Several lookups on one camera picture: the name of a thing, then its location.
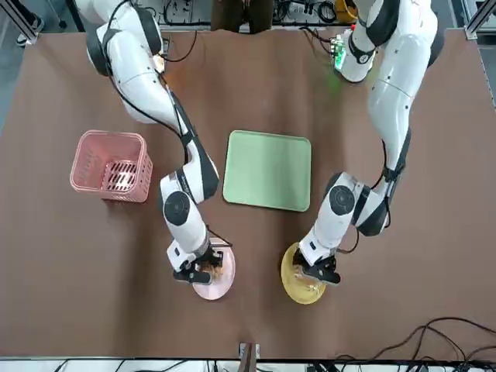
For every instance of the aluminium frame post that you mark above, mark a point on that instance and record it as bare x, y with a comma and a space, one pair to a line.
248, 358
478, 19

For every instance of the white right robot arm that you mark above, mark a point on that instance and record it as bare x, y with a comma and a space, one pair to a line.
131, 69

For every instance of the person's shoe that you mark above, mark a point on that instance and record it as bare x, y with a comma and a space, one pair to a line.
22, 38
37, 22

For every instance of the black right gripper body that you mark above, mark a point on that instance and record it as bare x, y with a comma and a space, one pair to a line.
193, 277

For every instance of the yellow round plate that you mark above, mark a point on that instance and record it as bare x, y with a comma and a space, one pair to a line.
302, 296

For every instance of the white round plate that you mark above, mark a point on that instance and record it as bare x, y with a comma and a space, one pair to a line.
217, 290

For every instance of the brown jacket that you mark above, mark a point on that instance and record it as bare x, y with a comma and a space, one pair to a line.
232, 13

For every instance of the small pink slotted basket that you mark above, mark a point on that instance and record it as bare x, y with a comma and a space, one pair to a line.
93, 162

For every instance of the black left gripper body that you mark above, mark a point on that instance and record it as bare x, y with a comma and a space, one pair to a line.
323, 273

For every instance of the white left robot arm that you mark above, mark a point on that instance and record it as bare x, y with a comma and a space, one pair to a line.
399, 77

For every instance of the green rectangular tray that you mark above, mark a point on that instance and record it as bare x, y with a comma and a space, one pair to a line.
267, 170

